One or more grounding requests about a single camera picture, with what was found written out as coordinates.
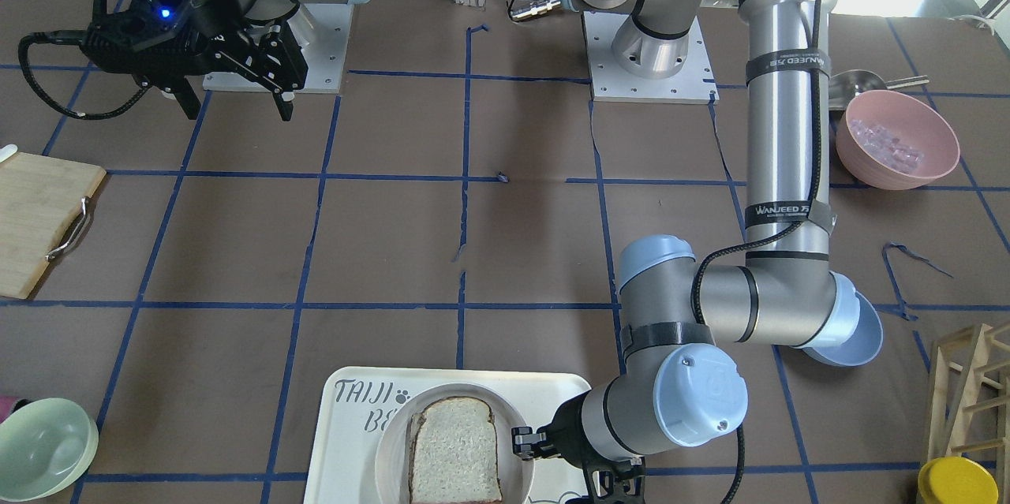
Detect ice cubes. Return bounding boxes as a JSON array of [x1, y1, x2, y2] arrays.
[[848, 119, 923, 174]]

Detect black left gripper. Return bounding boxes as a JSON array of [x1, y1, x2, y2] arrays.
[[511, 400, 645, 503]]

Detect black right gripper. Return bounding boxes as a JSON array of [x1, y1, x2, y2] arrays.
[[83, 0, 308, 121]]

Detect bread slice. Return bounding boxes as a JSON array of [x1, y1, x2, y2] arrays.
[[408, 396, 503, 503]]

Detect green bowl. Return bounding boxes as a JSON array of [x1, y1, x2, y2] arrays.
[[1, 398, 99, 502]]

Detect blue bowl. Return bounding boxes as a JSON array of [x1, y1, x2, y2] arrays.
[[803, 291, 884, 368]]

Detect yellow lid container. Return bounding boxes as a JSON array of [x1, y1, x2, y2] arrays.
[[917, 456, 1000, 503]]

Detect pink bowl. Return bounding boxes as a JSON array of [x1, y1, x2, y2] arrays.
[[836, 90, 962, 190]]

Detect white round plate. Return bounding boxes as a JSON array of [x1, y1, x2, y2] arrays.
[[374, 383, 534, 503]]

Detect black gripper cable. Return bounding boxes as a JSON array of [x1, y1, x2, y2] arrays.
[[18, 31, 152, 121]]

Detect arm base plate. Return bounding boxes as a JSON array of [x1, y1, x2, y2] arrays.
[[203, 3, 356, 94], [583, 12, 719, 104]]

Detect metal scoop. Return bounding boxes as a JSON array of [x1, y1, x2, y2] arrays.
[[829, 69, 930, 112]]

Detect cream Taiji Bear tray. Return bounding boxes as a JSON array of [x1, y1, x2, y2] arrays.
[[304, 367, 590, 503]]

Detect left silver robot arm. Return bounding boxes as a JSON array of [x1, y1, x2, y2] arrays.
[[513, 0, 861, 503]]

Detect bamboo cutting board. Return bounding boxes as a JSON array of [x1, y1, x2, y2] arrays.
[[1, 152, 106, 299]]

